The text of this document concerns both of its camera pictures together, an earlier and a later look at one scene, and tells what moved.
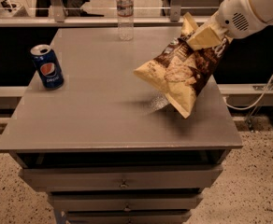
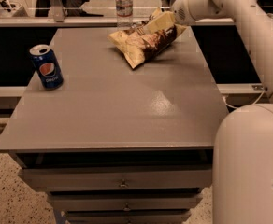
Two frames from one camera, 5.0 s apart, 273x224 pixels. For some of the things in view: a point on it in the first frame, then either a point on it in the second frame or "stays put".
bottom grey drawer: [131, 217] stays put
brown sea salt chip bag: [180, 73] → [137, 45]
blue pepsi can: [47, 65] stays put
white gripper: [236, 15] → [180, 10]
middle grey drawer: [128, 202] stays put
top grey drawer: [122, 178] stays put
